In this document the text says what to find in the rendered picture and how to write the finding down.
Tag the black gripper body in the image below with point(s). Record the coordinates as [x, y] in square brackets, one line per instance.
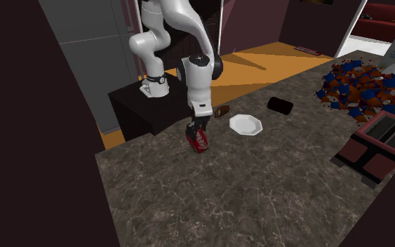
[199, 121]

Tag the red soda can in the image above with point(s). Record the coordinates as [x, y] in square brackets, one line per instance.
[199, 141]

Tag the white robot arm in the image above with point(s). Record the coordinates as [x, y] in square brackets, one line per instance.
[193, 78]

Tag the brown bottle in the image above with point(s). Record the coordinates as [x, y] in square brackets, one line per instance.
[222, 111]

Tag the white octagonal plate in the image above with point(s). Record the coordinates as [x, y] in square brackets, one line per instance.
[245, 124]

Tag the dark robot stand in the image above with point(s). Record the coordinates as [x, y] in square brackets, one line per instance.
[142, 107]

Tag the black cylinder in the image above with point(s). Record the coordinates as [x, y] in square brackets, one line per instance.
[280, 105]

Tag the grey refrigerator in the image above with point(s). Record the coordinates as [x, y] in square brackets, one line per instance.
[94, 61]

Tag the red flat remote control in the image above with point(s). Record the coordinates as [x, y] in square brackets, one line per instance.
[308, 51]

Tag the blue orange patchwork cloth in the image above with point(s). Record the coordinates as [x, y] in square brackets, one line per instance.
[361, 92]

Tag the red black toaster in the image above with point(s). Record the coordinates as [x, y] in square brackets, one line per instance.
[376, 148]

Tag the red sofa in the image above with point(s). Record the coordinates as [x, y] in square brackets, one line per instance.
[385, 22]

